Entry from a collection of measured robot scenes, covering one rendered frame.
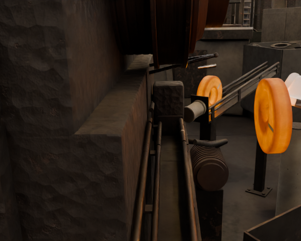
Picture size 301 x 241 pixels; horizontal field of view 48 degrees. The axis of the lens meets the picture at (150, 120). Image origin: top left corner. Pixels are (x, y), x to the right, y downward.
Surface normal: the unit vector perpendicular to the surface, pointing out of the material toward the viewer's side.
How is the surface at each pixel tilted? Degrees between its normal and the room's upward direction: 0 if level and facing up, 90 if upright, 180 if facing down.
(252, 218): 0
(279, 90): 37
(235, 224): 0
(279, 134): 102
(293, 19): 90
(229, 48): 90
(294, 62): 90
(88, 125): 0
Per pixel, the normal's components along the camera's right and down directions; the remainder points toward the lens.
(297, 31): -0.95, 0.11
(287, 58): 0.22, 0.28
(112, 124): -0.03, -0.96
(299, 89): -0.10, 0.29
